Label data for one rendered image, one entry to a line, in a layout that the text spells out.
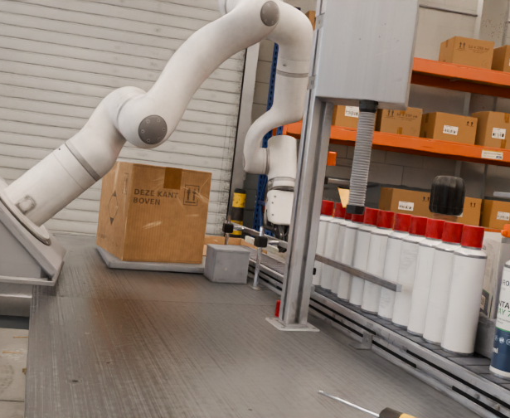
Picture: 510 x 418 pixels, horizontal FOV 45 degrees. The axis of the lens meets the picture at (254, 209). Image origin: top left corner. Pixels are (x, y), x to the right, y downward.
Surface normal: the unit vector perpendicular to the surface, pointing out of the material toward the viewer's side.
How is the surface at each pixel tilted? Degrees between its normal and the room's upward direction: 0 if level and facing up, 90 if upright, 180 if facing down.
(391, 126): 91
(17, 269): 90
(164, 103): 77
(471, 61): 91
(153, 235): 90
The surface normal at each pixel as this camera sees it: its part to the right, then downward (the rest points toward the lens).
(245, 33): -0.07, 0.78
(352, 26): -0.27, 0.02
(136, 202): 0.47, 0.11
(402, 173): 0.18, 0.07
